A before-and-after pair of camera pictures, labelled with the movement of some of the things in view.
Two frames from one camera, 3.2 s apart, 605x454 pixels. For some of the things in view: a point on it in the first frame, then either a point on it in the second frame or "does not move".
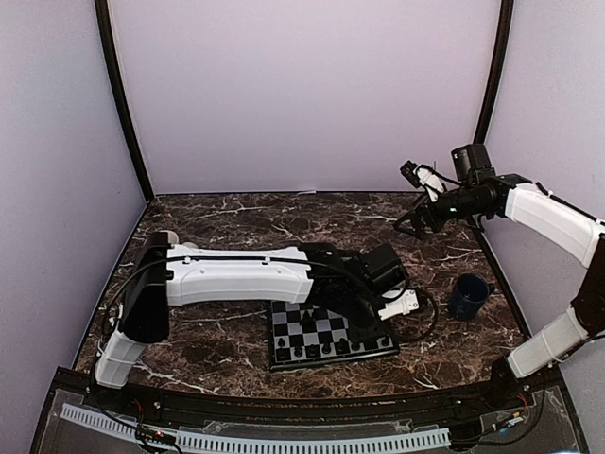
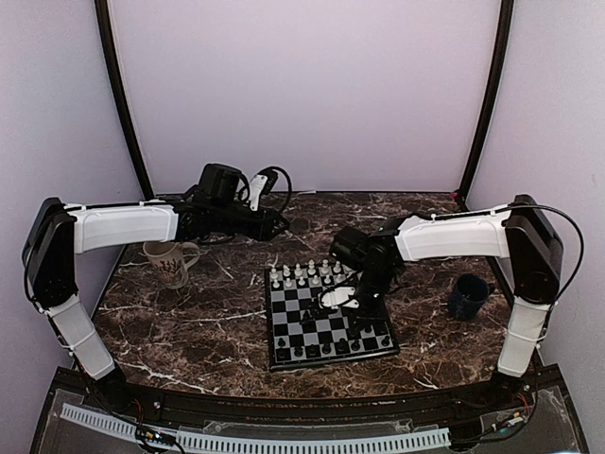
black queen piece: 341,347 does not move
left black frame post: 110,46 does not move
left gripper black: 364,333 -> 266,219
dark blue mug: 469,294 does not move
